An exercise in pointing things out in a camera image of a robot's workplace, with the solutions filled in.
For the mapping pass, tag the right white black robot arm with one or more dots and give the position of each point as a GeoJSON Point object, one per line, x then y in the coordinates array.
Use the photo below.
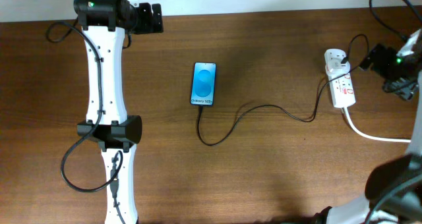
{"type": "Point", "coordinates": [393, 189]}

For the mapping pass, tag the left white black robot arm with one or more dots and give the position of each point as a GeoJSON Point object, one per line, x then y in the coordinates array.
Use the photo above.
{"type": "Point", "coordinates": [107, 27]}

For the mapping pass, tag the white USB charger plug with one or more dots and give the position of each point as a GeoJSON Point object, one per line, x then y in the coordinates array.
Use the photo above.
{"type": "Point", "coordinates": [335, 67]}

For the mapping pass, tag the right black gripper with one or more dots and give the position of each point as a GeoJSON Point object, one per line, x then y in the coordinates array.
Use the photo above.
{"type": "Point", "coordinates": [376, 56]}

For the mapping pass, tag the blue screen smartphone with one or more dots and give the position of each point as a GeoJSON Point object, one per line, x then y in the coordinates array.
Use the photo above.
{"type": "Point", "coordinates": [203, 84]}

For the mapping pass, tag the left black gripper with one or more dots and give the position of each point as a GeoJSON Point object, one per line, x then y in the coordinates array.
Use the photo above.
{"type": "Point", "coordinates": [148, 26]}

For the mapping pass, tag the white power strip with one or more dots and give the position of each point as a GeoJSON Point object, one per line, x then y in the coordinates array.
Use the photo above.
{"type": "Point", "coordinates": [341, 87]}

